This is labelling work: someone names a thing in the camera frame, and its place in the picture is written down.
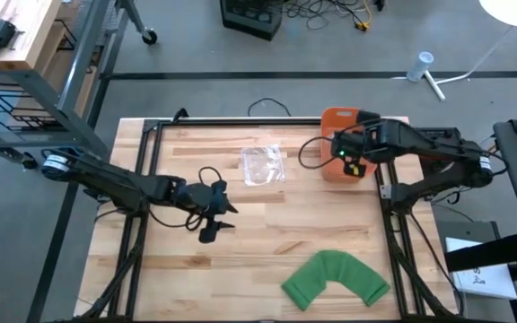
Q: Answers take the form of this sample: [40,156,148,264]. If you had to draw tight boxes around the white lamp shade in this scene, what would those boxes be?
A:
[478,0,517,28]

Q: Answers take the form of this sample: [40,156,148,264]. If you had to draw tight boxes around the clear zip bag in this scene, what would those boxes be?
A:
[240,144,286,188]

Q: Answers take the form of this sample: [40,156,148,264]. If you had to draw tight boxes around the wooden side table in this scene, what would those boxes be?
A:
[0,0,62,73]

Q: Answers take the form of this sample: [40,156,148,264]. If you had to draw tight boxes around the white paper sheet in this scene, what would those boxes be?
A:
[445,236,517,301]

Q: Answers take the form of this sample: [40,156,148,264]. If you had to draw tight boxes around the bundle of floor cables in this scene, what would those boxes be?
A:
[283,0,376,32]

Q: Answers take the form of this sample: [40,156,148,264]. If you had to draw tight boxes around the black computer case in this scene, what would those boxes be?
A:
[220,0,285,41]

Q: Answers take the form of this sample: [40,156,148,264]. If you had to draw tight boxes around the green elastic bandage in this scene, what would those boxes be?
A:
[280,249,392,312]

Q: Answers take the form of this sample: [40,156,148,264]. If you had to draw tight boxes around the grey box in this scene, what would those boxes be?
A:
[435,219,502,252]

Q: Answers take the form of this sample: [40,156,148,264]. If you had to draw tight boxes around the black wire rack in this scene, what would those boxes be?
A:
[0,80,62,131]

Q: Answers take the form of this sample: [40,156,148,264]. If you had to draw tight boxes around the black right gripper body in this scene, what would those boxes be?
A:
[343,129,378,177]

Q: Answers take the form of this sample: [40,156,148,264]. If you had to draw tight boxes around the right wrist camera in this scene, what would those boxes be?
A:
[331,130,355,158]

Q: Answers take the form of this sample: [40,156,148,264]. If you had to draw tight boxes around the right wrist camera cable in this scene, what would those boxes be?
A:
[297,135,338,170]

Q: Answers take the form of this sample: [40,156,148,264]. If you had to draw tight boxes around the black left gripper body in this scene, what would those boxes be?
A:
[194,179,229,245]

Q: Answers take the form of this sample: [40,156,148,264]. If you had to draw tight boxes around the white cylinder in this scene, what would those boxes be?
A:
[405,50,434,83]

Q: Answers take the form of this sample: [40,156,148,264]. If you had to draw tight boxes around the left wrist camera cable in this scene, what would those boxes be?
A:
[148,166,224,231]

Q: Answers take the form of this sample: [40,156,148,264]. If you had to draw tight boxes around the orange plastic bin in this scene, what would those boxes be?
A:
[320,106,380,184]

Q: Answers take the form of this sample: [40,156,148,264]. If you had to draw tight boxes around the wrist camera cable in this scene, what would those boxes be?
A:
[297,135,338,170]
[148,166,224,231]

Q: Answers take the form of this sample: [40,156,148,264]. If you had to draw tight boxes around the black cable loop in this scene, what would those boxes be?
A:
[247,97,292,118]

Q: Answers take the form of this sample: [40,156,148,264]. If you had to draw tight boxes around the white lamp stand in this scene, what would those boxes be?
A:
[390,26,515,102]

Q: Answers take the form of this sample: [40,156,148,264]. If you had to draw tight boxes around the grey metal table legs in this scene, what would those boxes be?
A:
[0,0,159,158]

